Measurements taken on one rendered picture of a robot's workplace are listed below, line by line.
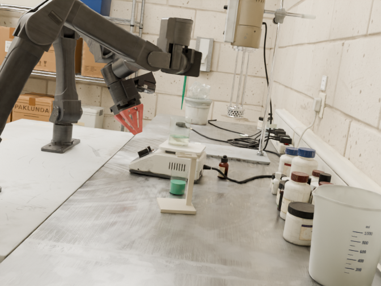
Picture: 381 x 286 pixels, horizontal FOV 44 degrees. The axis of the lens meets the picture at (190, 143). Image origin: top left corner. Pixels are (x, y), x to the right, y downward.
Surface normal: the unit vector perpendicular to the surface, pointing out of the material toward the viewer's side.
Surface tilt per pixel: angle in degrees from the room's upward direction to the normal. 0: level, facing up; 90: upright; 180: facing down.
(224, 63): 90
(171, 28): 90
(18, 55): 99
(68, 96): 79
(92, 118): 92
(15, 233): 0
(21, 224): 0
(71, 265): 0
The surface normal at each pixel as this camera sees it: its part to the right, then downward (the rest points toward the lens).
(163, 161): -0.18, 0.17
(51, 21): 0.50, 0.22
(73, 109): 0.70, 0.02
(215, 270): 0.12, -0.98
